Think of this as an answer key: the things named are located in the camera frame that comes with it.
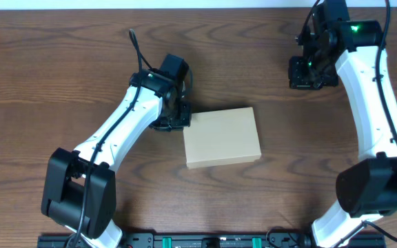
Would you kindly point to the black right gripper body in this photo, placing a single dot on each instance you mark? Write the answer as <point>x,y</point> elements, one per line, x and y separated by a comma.
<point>302,77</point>

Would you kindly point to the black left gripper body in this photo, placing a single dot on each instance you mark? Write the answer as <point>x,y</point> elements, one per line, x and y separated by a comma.
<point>175,121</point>

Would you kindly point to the cardboard box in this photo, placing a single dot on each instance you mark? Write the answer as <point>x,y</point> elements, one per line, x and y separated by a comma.
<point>222,137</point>

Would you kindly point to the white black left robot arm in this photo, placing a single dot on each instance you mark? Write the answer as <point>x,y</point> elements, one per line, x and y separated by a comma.
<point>80,185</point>

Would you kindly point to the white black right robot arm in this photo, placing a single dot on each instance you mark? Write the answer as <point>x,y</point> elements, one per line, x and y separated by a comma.
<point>353,53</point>

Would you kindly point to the black rail with mounts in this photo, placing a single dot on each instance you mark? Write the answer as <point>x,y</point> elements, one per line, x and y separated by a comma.
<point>280,239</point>

